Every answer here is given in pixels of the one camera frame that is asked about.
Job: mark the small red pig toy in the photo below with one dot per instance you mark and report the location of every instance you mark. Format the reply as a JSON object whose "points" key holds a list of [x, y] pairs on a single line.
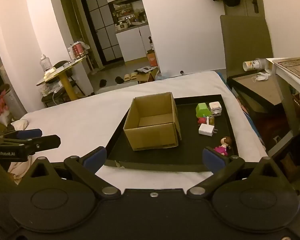
{"points": [[202, 120]]}

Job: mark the white plug adapter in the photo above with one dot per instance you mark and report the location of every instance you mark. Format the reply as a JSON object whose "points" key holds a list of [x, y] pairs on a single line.
{"points": [[207, 129]]}

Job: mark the black tray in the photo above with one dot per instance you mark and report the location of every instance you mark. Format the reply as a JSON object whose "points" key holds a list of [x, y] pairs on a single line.
{"points": [[190, 155]]}

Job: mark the pink plush toy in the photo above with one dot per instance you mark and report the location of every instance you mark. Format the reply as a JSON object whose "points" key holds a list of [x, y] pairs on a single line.
{"points": [[2, 103]]}

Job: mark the dark green chair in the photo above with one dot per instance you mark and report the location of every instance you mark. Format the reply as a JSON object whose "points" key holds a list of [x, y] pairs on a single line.
{"points": [[245, 42]]}

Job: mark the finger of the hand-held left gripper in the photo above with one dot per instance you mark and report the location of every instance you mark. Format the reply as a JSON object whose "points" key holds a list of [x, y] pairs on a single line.
{"points": [[28, 133], [48, 141]]}

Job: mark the white face mask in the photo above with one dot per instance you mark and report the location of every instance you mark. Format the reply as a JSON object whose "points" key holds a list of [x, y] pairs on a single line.
{"points": [[261, 77]]}

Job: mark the blue plastic bag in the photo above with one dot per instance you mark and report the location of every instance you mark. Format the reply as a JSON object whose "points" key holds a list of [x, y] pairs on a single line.
{"points": [[162, 76]]}

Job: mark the rice cooker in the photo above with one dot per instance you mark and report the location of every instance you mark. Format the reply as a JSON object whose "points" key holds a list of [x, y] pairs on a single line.
{"points": [[121, 26]]}

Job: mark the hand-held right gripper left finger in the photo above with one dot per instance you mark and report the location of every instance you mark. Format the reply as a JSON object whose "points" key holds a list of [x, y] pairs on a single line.
{"points": [[96, 159]]}

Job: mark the round table with yellow leg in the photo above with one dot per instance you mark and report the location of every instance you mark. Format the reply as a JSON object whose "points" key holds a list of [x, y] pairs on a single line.
{"points": [[65, 80]]}

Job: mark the dark slipper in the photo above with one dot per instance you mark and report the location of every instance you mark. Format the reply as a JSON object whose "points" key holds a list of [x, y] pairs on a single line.
{"points": [[119, 80], [103, 83]]}

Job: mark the oval floor mat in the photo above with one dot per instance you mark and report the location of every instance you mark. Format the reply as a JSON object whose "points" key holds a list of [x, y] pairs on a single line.
{"points": [[110, 89]]}

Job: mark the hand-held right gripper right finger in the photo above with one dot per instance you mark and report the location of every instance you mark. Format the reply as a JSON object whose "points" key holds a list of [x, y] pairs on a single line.
{"points": [[213, 159]]}

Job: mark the orange box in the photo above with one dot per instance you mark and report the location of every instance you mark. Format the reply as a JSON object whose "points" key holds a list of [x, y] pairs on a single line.
{"points": [[152, 58]]}

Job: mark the white kitchen cabinet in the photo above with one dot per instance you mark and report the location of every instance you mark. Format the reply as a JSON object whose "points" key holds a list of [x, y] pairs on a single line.
{"points": [[132, 43]]}

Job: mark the cream printed cloth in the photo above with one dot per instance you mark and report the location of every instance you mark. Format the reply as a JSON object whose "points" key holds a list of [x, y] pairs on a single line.
{"points": [[20, 170]]}

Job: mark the patterned board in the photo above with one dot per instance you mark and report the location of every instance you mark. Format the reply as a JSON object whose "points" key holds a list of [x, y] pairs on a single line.
{"points": [[295, 68]]}

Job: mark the white desk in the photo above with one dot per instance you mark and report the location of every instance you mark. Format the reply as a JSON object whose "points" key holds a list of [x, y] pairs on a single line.
{"points": [[283, 80]]}

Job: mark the white square charger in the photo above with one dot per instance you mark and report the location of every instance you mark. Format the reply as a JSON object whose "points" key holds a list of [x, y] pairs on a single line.
{"points": [[215, 107]]}

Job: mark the pink doll figure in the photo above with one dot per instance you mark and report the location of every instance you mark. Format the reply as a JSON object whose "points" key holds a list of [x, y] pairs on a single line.
{"points": [[222, 148]]}

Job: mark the stack of paper cups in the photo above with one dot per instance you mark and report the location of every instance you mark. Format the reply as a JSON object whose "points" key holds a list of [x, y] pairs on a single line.
{"points": [[253, 64]]}

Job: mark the red canister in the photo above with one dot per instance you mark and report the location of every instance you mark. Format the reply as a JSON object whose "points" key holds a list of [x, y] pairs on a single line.
{"points": [[77, 50]]}

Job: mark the black side table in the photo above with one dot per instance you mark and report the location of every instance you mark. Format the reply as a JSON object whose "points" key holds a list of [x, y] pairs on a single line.
{"points": [[262, 90]]}

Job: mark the green block toy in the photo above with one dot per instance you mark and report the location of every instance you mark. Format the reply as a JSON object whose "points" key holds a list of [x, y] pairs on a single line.
{"points": [[202, 109]]}

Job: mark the cream cloth lump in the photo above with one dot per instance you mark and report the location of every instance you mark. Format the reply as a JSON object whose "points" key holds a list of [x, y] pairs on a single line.
{"points": [[19, 124]]}

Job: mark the beige slipper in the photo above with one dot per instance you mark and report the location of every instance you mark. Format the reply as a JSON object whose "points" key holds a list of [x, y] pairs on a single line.
{"points": [[133, 75], [127, 77]]}

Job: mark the glass jar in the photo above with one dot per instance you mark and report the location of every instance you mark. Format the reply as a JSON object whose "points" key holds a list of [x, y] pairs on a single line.
{"points": [[46, 63]]}

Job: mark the cardboard box with flaps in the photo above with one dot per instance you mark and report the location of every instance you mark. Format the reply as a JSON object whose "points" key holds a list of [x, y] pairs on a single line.
{"points": [[146, 76]]}

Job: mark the black framed sliding door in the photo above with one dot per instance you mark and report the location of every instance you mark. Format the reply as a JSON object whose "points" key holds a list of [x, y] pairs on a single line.
{"points": [[100, 30]]}

